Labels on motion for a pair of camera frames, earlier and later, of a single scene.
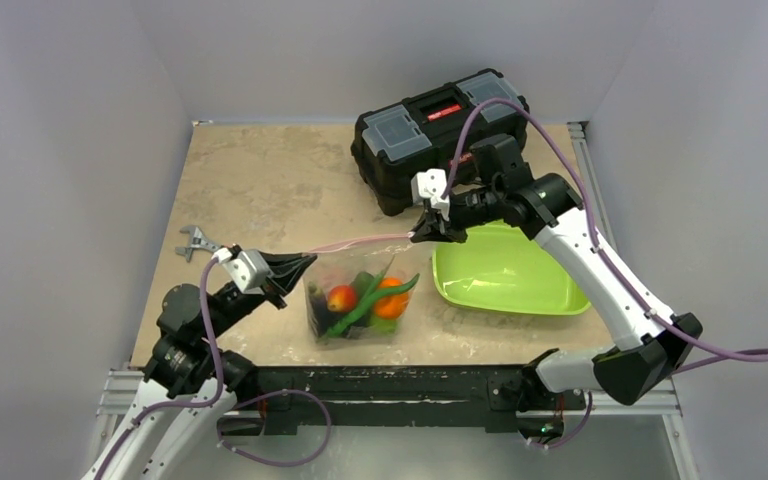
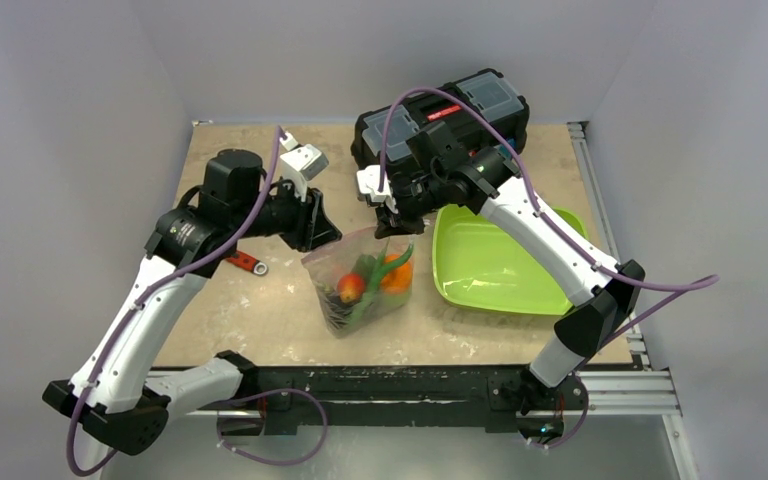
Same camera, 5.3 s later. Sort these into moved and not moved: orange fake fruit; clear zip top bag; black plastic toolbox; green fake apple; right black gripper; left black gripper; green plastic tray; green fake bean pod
Moved: clear zip top bag; green fake apple; right black gripper; green fake bean pod; left black gripper; orange fake fruit
Not moved: green plastic tray; black plastic toolbox
